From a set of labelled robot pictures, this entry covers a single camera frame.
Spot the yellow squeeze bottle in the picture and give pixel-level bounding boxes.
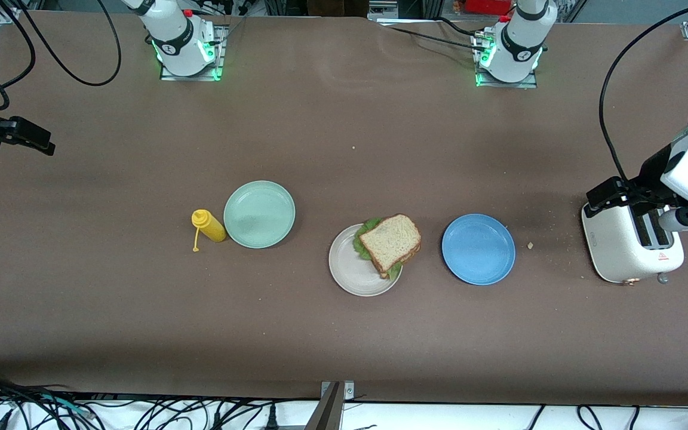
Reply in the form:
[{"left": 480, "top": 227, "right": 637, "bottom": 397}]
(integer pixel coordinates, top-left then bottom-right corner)
[{"left": 191, "top": 209, "right": 227, "bottom": 253}]

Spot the toasted bread slice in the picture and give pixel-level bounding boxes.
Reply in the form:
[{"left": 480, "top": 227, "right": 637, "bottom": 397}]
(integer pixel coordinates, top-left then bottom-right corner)
[
  {"left": 377, "top": 242, "right": 422, "bottom": 280},
  {"left": 358, "top": 214, "right": 422, "bottom": 274}
]

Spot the green lettuce leaf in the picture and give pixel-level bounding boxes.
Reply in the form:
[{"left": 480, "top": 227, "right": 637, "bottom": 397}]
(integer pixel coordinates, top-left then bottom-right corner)
[{"left": 353, "top": 217, "right": 403, "bottom": 281}]

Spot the blue plate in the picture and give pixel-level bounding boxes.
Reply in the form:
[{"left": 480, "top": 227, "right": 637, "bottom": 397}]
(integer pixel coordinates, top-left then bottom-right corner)
[{"left": 441, "top": 214, "right": 516, "bottom": 286}]

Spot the mint green plate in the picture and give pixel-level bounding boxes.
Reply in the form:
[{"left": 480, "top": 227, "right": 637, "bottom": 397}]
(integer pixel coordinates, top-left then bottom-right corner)
[{"left": 223, "top": 180, "right": 296, "bottom": 249}]

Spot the beige plate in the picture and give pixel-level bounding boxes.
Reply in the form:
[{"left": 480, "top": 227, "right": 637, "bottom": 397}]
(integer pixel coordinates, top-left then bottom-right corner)
[{"left": 328, "top": 224, "right": 404, "bottom": 297}]

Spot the white two-slot toaster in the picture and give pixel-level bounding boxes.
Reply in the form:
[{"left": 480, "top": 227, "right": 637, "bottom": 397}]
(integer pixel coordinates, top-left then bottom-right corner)
[{"left": 581, "top": 194, "right": 685, "bottom": 286}]

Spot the red box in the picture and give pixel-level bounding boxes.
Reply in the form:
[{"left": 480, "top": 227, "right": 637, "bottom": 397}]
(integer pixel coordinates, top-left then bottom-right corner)
[{"left": 463, "top": 0, "right": 515, "bottom": 16}]

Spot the teal cable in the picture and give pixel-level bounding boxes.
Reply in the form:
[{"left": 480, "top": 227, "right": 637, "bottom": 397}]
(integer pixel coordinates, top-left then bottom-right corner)
[{"left": 36, "top": 393, "right": 91, "bottom": 417}]

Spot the aluminium camera post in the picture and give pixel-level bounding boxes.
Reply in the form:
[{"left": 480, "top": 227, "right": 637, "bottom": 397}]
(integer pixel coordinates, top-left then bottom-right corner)
[{"left": 305, "top": 380, "right": 357, "bottom": 430}]

